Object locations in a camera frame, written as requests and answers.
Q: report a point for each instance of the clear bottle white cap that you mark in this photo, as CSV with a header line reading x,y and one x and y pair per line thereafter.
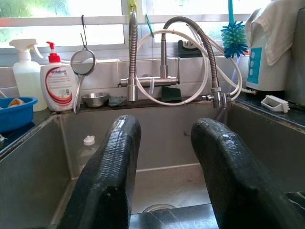
x,y
89,140

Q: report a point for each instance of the white window frame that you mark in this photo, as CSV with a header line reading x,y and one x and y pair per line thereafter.
x,y
47,21

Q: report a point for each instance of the steel faucet with spring spout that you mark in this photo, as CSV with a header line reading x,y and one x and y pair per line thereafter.
x,y
132,71

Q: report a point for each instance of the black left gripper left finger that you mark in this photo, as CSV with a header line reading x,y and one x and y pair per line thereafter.
x,y
112,171

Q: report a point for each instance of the blue plastic basin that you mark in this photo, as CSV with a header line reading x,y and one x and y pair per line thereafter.
x,y
16,117

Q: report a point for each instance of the tan sponge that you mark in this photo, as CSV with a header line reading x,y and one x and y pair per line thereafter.
x,y
15,102

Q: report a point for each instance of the white spray bottle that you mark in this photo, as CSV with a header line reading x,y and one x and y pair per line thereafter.
x,y
25,76

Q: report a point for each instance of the small steel bowl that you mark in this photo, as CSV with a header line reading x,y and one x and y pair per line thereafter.
x,y
95,99

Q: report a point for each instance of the white soap bottle red pump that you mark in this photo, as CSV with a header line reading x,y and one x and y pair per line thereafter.
x,y
58,86

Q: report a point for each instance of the black knife sharpener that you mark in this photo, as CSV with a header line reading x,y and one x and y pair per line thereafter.
x,y
189,50

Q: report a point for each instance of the metal mesh strainer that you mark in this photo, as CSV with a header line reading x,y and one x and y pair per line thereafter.
x,y
83,63

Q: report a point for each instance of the grey green scouring pad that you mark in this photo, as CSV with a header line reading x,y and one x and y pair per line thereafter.
x,y
117,101

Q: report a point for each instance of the dark green sponge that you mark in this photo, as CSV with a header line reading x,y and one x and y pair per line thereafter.
x,y
171,94

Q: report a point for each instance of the white cloth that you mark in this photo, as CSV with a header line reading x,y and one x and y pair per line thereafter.
x,y
276,31

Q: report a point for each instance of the blue bottle brush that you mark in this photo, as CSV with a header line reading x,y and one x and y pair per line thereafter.
x,y
234,39

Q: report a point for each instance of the stainless steel sink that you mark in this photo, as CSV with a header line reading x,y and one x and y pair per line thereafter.
x,y
166,133

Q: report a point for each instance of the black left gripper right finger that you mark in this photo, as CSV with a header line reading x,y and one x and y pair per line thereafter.
x,y
228,171

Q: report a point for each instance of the yellow green clip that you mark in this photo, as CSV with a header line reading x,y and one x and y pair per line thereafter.
x,y
132,4

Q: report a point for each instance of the white water purifier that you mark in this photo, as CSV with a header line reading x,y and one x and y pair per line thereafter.
x,y
256,71

